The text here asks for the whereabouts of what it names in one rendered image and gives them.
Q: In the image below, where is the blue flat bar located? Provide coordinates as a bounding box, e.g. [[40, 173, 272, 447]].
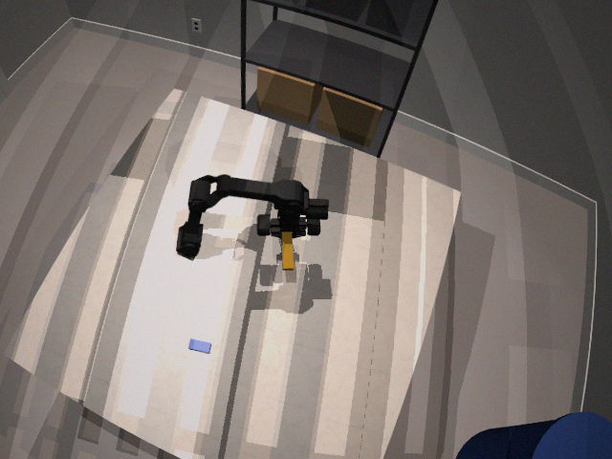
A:
[[189, 339, 211, 354]]

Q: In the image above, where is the yellow bar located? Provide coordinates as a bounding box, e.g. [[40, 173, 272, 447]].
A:
[[281, 231, 294, 271]]

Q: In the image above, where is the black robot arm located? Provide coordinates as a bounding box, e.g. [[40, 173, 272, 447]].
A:
[[176, 174, 329, 261]]

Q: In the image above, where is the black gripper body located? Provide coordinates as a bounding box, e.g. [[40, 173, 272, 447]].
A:
[[257, 214, 320, 236]]

